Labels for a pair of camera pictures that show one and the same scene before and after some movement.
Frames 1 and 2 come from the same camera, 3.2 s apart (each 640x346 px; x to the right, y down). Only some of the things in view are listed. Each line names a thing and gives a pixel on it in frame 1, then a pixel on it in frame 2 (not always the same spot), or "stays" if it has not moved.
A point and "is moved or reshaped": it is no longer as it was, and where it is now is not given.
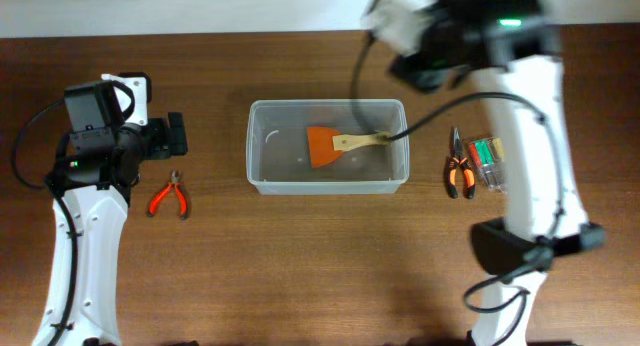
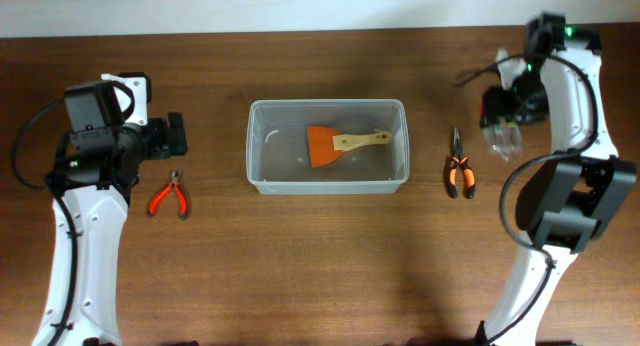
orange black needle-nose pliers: [458, 158] stays
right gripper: [417, 75] → [500, 119]
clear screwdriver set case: [489, 157] is moved or reshaped
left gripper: [176, 133] stays
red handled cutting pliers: [175, 177] stays
